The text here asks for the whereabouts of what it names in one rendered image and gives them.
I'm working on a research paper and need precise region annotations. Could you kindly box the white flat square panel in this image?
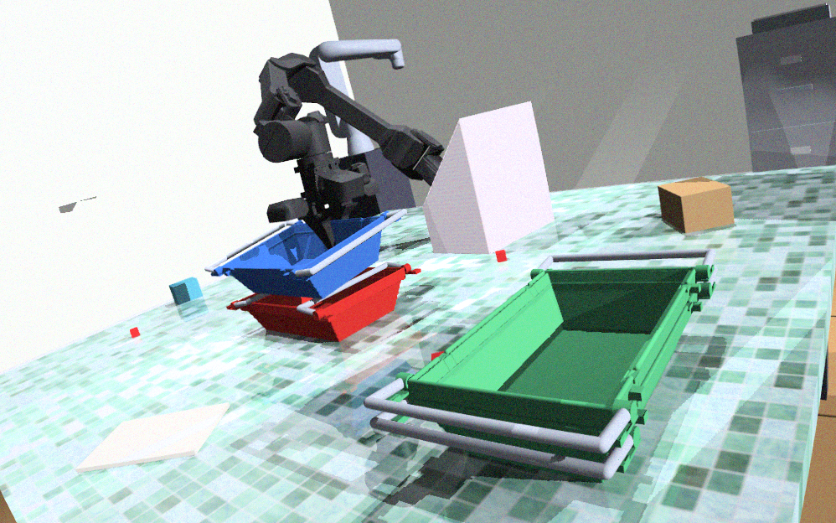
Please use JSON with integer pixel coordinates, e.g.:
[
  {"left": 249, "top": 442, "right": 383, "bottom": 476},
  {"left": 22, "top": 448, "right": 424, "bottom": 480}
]
[{"left": 76, "top": 402, "right": 230, "bottom": 473}]

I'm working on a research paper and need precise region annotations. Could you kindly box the red plastic tray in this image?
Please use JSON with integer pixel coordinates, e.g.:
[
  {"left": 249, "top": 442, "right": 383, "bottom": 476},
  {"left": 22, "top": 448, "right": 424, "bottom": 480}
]
[{"left": 226, "top": 263, "right": 421, "bottom": 341}]

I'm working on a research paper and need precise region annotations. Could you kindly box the teal rectangular block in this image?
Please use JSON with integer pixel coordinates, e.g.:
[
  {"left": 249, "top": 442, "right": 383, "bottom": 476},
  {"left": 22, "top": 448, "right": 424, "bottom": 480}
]
[{"left": 168, "top": 277, "right": 203, "bottom": 305}]

